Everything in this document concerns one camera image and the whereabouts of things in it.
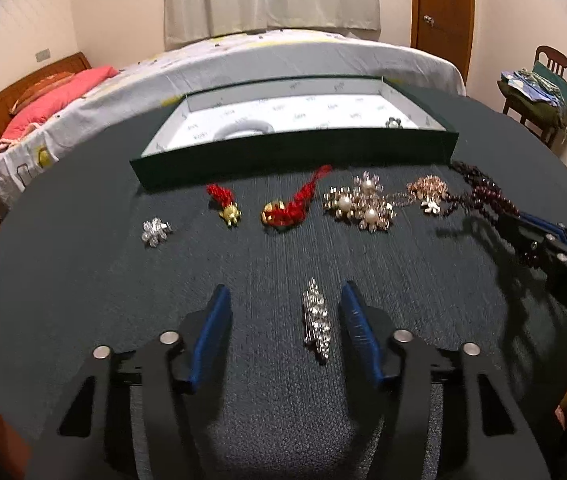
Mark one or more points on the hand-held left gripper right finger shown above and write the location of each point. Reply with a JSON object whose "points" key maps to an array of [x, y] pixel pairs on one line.
{"points": [[361, 340]]}

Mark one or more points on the pile of clothes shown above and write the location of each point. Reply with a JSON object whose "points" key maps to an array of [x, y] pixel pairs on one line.
{"points": [[533, 95]]}

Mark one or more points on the green jewelry box tray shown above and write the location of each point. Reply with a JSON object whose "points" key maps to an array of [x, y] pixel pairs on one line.
{"points": [[288, 160]]}

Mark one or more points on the wall switch above headboard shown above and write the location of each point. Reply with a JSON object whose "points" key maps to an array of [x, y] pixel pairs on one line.
{"points": [[42, 54]]}

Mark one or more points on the wooden chair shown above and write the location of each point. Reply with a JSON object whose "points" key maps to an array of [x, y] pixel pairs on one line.
{"points": [[556, 57]]}

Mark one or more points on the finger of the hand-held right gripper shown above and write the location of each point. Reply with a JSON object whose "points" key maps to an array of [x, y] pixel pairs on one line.
{"points": [[551, 260], [543, 225]]}

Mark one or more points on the silver flower brooch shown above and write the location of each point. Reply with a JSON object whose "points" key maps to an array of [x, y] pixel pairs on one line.
{"points": [[156, 231]]}

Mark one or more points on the white jade bangle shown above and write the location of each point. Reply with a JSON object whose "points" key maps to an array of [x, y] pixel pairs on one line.
{"points": [[243, 126]]}

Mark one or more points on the small red knot gold charm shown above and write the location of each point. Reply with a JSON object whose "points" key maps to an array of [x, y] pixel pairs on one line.
{"points": [[218, 194]]}

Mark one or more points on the orange patterned pillow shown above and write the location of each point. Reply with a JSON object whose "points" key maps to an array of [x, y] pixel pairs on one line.
{"points": [[38, 90]]}

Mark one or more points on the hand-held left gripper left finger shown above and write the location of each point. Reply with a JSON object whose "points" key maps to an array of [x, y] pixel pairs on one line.
{"points": [[208, 340]]}

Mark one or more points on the patterned white bed sheet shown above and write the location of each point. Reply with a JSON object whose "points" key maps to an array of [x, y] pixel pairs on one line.
{"points": [[263, 60]]}

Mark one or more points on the long silver crystal brooch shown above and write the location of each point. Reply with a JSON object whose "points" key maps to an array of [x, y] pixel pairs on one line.
{"points": [[316, 322]]}

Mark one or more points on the gold pearl flower brooch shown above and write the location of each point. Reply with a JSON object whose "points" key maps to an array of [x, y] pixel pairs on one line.
{"points": [[346, 204]]}

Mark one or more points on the brown wooden door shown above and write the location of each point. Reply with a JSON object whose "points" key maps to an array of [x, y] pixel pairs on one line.
{"points": [[443, 10]]}

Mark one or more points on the pink pillow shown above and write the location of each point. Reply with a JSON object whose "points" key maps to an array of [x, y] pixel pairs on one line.
{"points": [[63, 95]]}

